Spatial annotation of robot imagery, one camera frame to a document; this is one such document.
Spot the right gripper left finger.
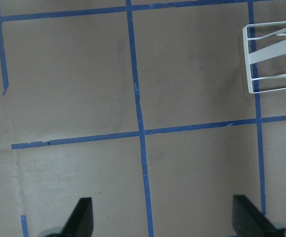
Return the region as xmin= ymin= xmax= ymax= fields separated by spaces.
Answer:
xmin=39 ymin=197 xmax=94 ymax=237

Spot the white wire cup rack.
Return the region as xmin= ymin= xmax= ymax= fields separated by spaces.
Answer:
xmin=242 ymin=21 xmax=286 ymax=94

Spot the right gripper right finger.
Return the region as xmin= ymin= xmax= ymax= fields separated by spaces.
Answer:
xmin=233 ymin=195 xmax=286 ymax=237

